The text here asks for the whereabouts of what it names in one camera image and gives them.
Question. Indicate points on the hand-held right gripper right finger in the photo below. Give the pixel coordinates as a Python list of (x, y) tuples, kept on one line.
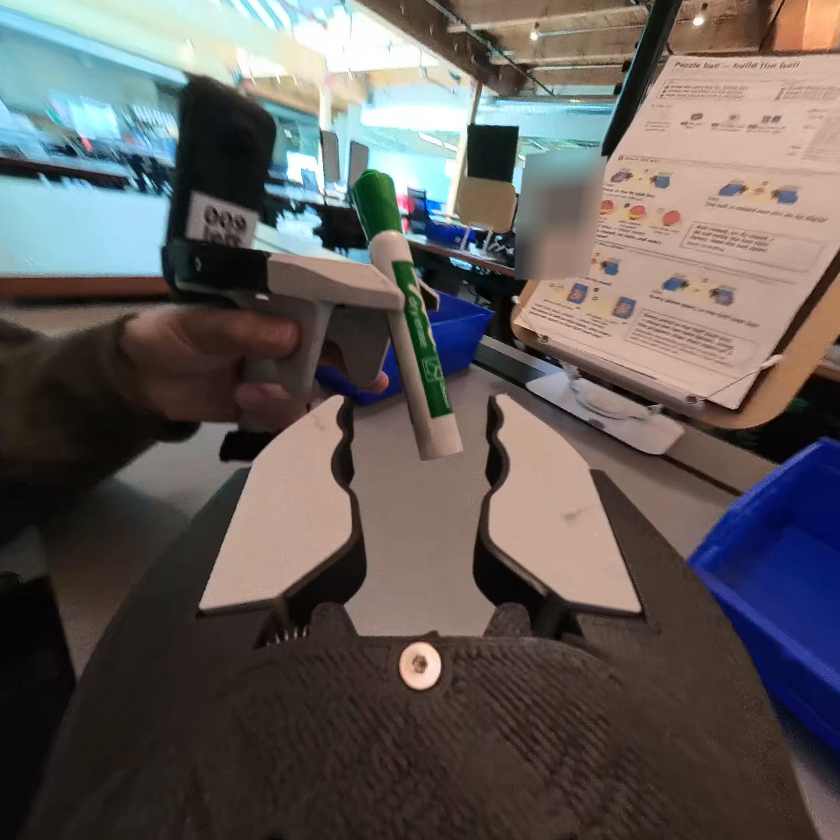
[(558, 525)]

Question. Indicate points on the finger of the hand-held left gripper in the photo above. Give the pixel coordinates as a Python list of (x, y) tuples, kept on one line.
[(328, 285), (428, 298)]

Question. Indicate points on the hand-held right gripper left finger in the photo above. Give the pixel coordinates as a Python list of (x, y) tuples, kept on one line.
[(282, 525)]

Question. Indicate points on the blue plastic bin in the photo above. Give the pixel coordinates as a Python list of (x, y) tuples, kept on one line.
[(459, 334), (774, 577)]

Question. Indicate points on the green dry-erase marker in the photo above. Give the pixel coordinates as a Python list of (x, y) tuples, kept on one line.
[(420, 367)]

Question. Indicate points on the person's left forearm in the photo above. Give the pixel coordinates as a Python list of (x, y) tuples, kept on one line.
[(65, 407)]

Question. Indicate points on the tan board on stand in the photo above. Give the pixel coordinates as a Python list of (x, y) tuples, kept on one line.
[(485, 203)]

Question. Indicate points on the dark upright screen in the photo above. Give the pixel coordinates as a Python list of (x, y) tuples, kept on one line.
[(358, 164), (330, 157)]

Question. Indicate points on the black panel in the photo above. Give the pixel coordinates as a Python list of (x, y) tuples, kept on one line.
[(492, 151)]

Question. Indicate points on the black steel post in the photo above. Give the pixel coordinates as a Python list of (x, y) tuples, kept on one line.
[(646, 65)]

